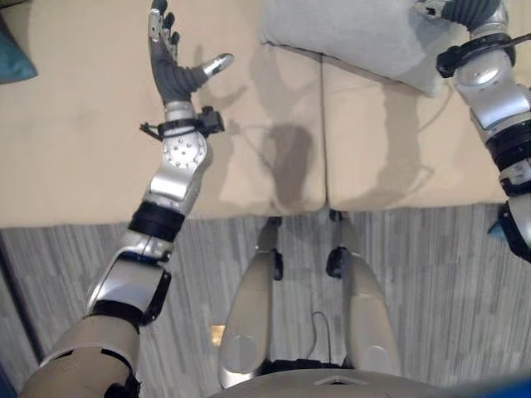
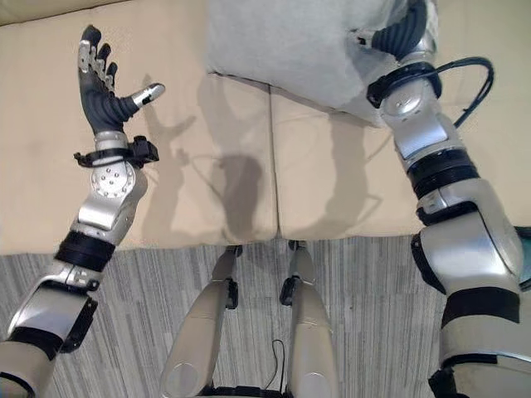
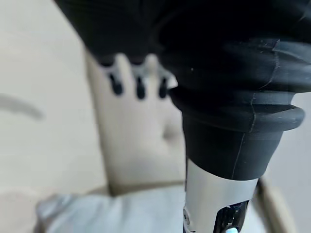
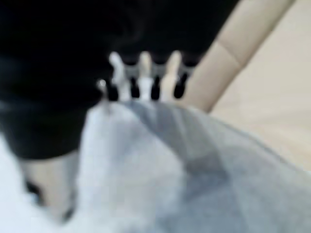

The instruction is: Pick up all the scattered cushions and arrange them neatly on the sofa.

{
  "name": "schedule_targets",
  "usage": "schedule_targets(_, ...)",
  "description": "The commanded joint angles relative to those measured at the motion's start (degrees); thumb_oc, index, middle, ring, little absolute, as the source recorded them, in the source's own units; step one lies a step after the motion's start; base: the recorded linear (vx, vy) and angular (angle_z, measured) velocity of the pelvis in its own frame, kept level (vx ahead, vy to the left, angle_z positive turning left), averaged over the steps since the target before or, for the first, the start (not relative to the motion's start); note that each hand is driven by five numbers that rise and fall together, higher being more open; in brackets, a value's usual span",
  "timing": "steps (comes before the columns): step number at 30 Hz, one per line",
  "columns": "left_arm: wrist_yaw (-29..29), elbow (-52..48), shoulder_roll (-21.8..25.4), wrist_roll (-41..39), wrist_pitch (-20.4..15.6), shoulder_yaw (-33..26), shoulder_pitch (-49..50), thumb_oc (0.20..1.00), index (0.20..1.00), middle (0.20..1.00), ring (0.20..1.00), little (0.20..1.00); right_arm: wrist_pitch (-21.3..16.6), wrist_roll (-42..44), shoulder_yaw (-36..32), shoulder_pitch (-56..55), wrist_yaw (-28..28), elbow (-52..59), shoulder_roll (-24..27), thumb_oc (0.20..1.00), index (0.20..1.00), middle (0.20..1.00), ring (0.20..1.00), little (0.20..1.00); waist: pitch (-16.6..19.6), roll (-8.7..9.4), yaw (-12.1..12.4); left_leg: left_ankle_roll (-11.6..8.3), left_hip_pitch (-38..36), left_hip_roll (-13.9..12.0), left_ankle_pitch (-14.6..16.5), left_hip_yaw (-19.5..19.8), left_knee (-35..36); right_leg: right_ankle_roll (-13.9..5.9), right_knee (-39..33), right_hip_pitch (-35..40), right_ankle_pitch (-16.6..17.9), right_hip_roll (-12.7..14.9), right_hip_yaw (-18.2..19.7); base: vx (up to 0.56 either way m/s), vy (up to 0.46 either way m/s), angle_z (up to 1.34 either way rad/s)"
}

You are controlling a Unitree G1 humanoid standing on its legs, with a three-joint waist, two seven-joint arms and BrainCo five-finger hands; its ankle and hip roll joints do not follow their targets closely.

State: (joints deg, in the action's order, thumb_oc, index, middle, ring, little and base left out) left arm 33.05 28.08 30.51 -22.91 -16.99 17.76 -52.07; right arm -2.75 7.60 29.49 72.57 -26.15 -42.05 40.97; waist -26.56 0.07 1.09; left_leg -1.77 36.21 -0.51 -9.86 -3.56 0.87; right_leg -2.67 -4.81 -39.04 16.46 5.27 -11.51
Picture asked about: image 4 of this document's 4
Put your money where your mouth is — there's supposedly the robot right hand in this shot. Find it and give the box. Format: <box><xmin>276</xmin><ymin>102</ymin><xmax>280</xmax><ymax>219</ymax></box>
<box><xmin>0</xmin><ymin>0</ymin><xmax>240</xmax><ymax>220</ymax></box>

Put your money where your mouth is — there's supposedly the grey white patterned cushion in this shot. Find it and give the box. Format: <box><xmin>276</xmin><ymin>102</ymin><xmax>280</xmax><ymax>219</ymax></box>
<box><xmin>0</xmin><ymin>98</ymin><xmax>311</xmax><ymax>233</ymax></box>

